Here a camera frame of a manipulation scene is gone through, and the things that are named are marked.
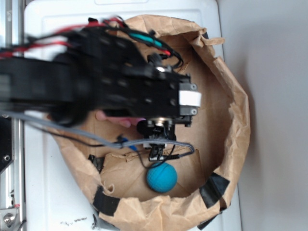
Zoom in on brown paper bag bin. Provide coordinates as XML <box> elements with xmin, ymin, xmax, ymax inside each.
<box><xmin>54</xmin><ymin>14</ymin><xmax>251</xmax><ymax>231</ymax></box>

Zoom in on red wires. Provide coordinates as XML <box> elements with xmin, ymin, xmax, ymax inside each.
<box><xmin>0</xmin><ymin>15</ymin><xmax>126</xmax><ymax>60</ymax></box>

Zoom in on pink plush bunny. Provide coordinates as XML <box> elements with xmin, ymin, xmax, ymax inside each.
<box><xmin>95</xmin><ymin>111</ymin><xmax>145</xmax><ymax>128</ymax></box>

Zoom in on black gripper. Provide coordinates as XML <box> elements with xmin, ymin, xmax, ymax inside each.
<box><xmin>122</xmin><ymin>64</ymin><xmax>202</xmax><ymax>161</ymax></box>

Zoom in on grey cable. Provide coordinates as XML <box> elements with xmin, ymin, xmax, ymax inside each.
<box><xmin>0</xmin><ymin>110</ymin><xmax>195</xmax><ymax>159</ymax></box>

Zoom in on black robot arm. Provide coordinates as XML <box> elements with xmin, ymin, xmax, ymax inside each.
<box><xmin>0</xmin><ymin>22</ymin><xmax>202</xmax><ymax>161</ymax></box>

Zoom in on blue foam ball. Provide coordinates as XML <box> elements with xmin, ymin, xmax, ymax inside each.
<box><xmin>146</xmin><ymin>163</ymin><xmax>178</xmax><ymax>193</ymax></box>

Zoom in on aluminium frame rail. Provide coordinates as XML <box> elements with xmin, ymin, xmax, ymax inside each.
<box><xmin>0</xmin><ymin>0</ymin><xmax>26</xmax><ymax>231</ymax></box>

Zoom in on white plastic lid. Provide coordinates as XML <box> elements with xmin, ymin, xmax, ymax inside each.
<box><xmin>23</xmin><ymin>0</ymin><xmax>242</xmax><ymax>231</ymax></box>

